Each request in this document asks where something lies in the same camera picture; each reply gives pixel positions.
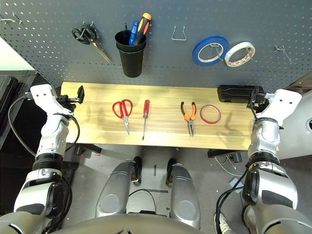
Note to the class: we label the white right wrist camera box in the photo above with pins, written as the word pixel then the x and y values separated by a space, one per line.
pixel 285 104

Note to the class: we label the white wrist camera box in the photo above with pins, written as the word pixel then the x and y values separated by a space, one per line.
pixel 285 104
pixel 45 95

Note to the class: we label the grey metal pegboard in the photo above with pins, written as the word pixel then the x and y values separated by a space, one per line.
pixel 170 68

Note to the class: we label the orange black needle-nose pliers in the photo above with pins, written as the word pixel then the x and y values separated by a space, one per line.
pixel 187 116

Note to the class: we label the black plastic equipment case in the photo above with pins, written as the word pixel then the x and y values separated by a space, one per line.
pixel 7 90

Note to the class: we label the blue tape roll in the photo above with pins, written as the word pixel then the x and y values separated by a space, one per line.
pixel 196 52

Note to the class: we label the silver right robot leg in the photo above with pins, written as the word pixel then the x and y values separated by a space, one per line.
pixel 182 190

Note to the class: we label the bystander white sneaker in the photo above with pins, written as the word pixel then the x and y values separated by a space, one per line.
pixel 223 223

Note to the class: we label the black plastic cup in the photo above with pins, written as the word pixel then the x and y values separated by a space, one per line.
pixel 120 39
pixel 131 65

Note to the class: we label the silver robot leg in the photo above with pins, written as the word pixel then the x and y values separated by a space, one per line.
pixel 182 190
pixel 114 185

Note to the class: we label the black table bracket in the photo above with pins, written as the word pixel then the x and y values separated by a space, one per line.
pixel 219 153
pixel 90 148

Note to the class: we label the silver left robot leg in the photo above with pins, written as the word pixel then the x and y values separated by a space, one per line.
pixel 114 185

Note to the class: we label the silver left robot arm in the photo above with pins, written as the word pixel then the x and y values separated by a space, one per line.
pixel 51 136

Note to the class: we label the black tool case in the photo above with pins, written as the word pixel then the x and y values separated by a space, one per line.
pixel 234 93

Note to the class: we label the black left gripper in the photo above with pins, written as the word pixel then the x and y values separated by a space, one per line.
pixel 67 100

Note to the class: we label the small grey floor box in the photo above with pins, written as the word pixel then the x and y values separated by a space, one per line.
pixel 236 184

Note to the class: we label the grey robot torso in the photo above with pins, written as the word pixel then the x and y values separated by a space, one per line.
pixel 126 224

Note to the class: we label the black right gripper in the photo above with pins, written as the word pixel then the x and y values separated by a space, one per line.
pixel 260 97

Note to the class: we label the white tape roll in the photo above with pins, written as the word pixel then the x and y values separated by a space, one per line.
pixel 229 57

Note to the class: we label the orange black screwdriver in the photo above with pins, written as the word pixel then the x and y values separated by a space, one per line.
pixel 145 23

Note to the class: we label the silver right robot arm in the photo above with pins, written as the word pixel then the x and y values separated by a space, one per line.
pixel 265 139

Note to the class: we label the red tape roll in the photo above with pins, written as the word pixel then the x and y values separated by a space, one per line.
pixel 201 114

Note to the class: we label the metal pegboard hook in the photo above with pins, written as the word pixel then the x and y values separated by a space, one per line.
pixel 249 52
pixel 8 21
pixel 216 47
pixel 282 50

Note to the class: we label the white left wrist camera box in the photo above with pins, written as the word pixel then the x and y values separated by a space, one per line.
pixel 45 95

